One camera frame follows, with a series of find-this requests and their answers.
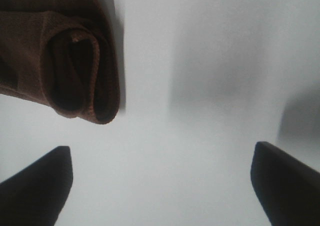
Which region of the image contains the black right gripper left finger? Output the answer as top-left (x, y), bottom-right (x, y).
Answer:
top-left (0, 146), bottom-right (73, 226)

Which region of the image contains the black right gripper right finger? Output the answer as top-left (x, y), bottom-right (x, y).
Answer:
top-left (250, 141), bottom-right (320, 226)

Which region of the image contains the brown towel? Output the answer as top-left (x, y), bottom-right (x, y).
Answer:
top-left (0, 0), bottom-right (120, 125)

